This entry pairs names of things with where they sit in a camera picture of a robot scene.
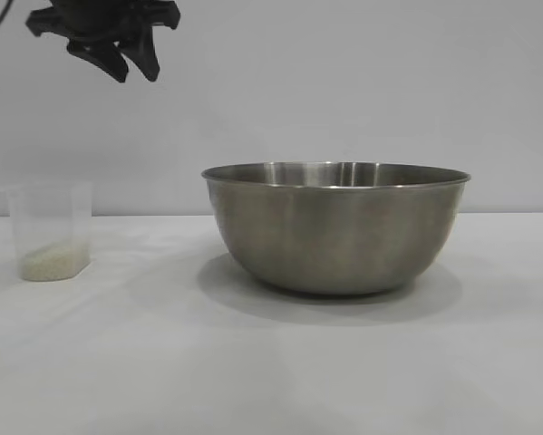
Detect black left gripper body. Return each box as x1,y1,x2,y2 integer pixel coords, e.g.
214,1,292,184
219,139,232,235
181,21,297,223
24,0,182,48

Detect clear plastic measuring cup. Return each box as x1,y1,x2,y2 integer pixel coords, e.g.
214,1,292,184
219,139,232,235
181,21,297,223
0,180,94,284

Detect stainless steel mixing bowl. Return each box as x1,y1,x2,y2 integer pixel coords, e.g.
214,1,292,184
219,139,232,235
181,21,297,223
200,159,473,298

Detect white rice grains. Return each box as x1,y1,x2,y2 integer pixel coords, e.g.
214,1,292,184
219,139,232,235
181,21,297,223
21,243,92,283

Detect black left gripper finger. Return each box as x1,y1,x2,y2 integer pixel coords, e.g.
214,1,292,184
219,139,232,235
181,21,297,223
66,40,131,84
120,26,161,84

